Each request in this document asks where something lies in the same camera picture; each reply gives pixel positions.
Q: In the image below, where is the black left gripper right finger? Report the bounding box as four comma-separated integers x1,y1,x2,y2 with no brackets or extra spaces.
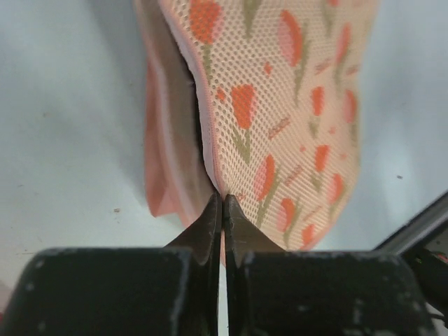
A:
223,194,290,270

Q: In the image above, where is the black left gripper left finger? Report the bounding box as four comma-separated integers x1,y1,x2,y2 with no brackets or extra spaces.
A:
167,193,223,266

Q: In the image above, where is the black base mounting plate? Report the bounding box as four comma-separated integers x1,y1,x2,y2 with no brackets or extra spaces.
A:
375,192,447,258

